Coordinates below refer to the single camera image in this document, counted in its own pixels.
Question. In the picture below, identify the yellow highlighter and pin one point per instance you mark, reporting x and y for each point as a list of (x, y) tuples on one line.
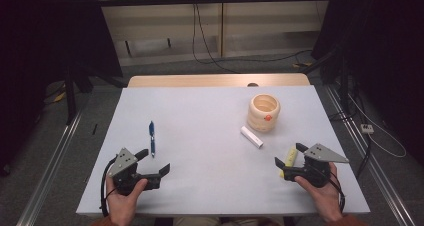
[(291, 156)]

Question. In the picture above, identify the aluminium floor rail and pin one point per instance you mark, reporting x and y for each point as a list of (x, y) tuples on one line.
[(50, 172), (383, 176)]

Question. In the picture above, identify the person's left hand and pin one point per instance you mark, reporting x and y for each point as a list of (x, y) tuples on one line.
[(121, 206)]

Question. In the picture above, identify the black curtain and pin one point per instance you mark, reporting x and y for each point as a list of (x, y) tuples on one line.
[(383, 52), (46, 36)]

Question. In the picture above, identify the white cylindrical stick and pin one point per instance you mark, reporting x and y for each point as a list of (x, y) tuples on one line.
[(251, 137)]

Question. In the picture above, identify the blue pen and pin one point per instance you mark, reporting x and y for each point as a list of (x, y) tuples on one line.
[(152, 136)]

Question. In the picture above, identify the person's legs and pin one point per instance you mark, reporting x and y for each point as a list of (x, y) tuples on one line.
[(196, 222)]

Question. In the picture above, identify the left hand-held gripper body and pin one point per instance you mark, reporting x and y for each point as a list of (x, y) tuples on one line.
[(122, 162)]

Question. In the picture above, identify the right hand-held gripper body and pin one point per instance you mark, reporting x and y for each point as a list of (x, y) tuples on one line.
[(320, 154)]

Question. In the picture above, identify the cream wooden pen holder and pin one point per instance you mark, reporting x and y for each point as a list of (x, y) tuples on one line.
[(261, 121)]

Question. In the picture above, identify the person's right hand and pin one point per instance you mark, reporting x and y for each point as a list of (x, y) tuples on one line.
[(328, 199)]

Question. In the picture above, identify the black metal stand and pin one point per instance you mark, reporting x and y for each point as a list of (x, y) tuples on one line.
[(70, 99)]

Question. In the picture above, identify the white power strip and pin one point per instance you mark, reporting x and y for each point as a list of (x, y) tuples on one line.
[(367, 128)]

